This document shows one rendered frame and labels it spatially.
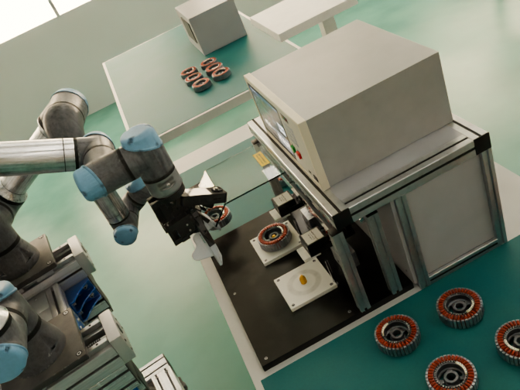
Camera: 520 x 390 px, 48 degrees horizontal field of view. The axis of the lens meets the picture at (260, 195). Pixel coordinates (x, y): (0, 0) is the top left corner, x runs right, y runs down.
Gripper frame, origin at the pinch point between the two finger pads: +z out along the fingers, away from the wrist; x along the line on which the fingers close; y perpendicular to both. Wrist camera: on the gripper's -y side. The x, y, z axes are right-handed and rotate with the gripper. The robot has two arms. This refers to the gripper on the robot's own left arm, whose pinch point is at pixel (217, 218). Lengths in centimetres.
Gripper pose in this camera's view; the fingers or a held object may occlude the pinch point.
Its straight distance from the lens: 211.4
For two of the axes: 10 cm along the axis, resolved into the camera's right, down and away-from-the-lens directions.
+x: 3.1, 4.4, -8.4
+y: -5.9, 7.8, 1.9
